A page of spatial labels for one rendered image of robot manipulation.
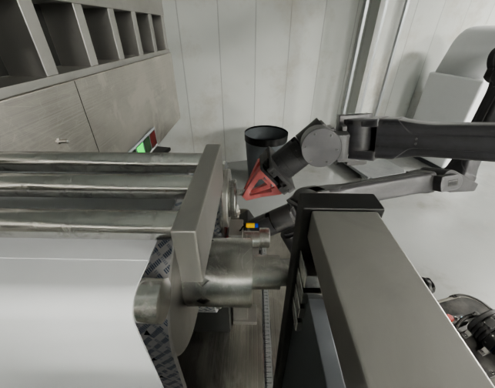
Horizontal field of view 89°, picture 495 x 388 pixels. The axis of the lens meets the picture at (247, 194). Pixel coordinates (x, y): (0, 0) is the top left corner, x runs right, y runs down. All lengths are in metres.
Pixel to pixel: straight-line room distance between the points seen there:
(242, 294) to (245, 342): 0.48
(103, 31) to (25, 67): 0.31
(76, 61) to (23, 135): 0.28
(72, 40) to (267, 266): 0.68
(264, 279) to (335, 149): 0.23
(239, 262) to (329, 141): 0.23
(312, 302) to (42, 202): 0.19
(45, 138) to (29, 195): 0.40
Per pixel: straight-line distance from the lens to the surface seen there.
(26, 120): 0.57
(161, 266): 0.19
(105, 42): 0.91
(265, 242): 0.50
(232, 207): 0.47
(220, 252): 0.23
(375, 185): 0.69
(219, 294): 0.23
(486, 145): 0.44
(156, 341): 0.21
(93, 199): 0.19
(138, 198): 0.17
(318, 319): 0.18
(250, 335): 0.71
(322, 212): 0.16
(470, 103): 3.80
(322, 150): 0.39
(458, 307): 1.92
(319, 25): 3.50
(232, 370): 0.68
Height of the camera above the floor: 1.53
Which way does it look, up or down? 33 degrees down
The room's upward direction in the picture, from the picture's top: straight up
